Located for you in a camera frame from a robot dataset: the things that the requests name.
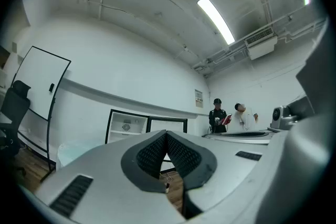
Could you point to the black office chair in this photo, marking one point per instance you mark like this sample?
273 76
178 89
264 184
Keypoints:
14 110

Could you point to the red tablet case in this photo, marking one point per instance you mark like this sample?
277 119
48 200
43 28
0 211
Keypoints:
227 119

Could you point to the black whiteboard eraser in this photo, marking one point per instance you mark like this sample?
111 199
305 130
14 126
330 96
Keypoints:
51 87

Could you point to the long ceiling light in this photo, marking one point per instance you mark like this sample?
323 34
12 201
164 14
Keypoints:
216 19

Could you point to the wall poster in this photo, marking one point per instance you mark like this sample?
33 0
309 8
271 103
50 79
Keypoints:
199 98

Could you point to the silver oval tray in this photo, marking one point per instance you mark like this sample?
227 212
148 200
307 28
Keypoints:
236 136

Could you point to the white ceiling pipes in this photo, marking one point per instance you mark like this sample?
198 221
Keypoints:
231 51

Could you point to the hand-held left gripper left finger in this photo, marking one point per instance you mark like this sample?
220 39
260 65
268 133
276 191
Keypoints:
110 165

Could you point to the whiteboard on black stand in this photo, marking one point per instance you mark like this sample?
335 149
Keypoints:
39 78

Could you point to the white fridge with black frame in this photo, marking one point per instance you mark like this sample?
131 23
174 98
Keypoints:
131 126

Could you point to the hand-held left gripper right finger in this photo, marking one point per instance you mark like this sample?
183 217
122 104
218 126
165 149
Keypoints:
225 165

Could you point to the white air conditioner unit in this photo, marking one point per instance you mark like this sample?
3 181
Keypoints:
262 46

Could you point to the grey fan device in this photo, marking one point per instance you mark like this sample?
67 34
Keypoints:
279 116

